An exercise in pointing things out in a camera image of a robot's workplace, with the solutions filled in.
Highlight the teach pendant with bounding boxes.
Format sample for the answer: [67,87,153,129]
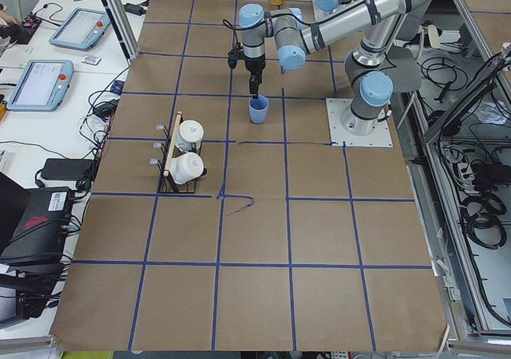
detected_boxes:
[6,60,74,112]
[49,8,111,51]

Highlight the white mug near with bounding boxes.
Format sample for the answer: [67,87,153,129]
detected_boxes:
[169,152,206,184]

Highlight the teach pendant near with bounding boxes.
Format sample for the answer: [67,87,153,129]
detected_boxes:
[6,60,74,112]

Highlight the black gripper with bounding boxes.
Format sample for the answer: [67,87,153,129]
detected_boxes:
[244,55,266,99]

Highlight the black computer box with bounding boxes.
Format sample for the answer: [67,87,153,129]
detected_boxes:
[1,174,73,266]

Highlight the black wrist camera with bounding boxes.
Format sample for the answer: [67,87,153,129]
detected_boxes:
[228,42,244,69]

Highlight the aluminium frame post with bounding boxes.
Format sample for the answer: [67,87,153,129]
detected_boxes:
[101,0,140,61]

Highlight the light blue cup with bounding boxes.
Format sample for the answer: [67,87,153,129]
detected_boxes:
[248,95,269,124]

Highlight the black power adapter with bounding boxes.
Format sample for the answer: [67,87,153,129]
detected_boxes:
[34,159,93,191]

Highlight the teach pendant far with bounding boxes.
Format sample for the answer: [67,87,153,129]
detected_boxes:
[49,8,111,51]

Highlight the black wire cup rack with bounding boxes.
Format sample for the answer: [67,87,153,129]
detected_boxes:
[149,111,207,194]

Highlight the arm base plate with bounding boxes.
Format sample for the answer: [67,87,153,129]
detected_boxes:
[311,0,332,22]
[326,98,393,148]

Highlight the white mug far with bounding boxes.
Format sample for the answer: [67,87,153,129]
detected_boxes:
[176,120,204,152]

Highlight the white mug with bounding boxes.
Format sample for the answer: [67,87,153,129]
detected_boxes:
[176,120,204,152]
[169,152,206,184]

